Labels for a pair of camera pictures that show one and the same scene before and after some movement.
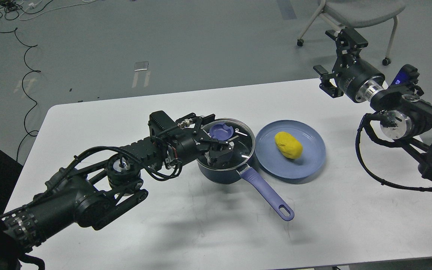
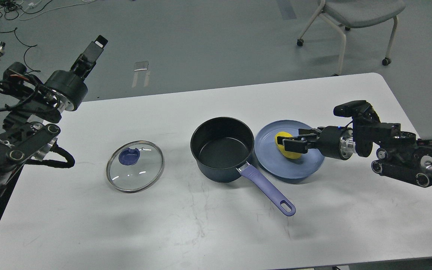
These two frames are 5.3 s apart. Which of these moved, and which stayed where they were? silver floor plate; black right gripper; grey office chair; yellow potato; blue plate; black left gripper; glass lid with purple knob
Moved: glass lid with purple knob; black right gripper; black left gripper
Stayed: silver floor plate; yellow potato; blue plate; grey office chair
